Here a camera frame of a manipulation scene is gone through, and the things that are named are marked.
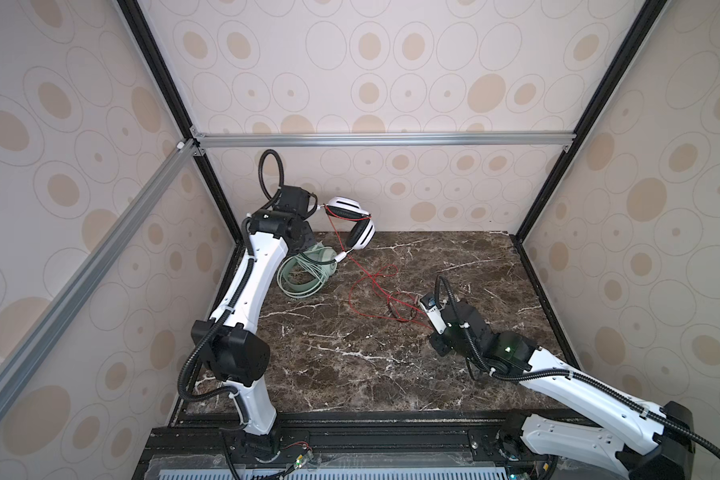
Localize mint green headphones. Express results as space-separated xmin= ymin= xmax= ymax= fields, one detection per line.
xmin=276 ymin=242 xmax=337 ymax=300

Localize white black red headphones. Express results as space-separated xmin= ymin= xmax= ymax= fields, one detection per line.
xmin=318 ymin=197 xmax=376 ymax=263

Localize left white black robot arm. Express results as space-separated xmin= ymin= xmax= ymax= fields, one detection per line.
xmin=177 ymin=185 xmax=318 ymax=436

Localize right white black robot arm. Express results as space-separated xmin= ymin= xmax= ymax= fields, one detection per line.
xmin=420 ymin=294 xmax=720 ymax=479

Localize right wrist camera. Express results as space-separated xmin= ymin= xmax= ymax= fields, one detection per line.
xmin=419 ymin=293 xmax=447 ymax=335

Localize left diagonal aluminium rail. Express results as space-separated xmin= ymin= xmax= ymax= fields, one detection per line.
xmin=0 ymin=138 xmax=198 ymax=422

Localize horizontal aluminium rail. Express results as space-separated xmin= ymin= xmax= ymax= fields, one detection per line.
xmin=196 ymin=131 xmax=576 ymax=149

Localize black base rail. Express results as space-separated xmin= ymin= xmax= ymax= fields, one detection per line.
xmin=133 ymin=410 xmax=650 ymax=480

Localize left black frame post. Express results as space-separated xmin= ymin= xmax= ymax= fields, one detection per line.
xmin=115 ymin=0 xmax=241 ymax=243

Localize black frame post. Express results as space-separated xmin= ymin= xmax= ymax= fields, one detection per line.
xmin=115 ymin=0 xmax=241 ymax=243
xmin=511 ymin=0 xmax=668 ymax=245

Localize right black frame post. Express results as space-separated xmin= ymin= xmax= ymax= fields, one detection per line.
xmin=511 ymin=0 xmax=668 ymax=245

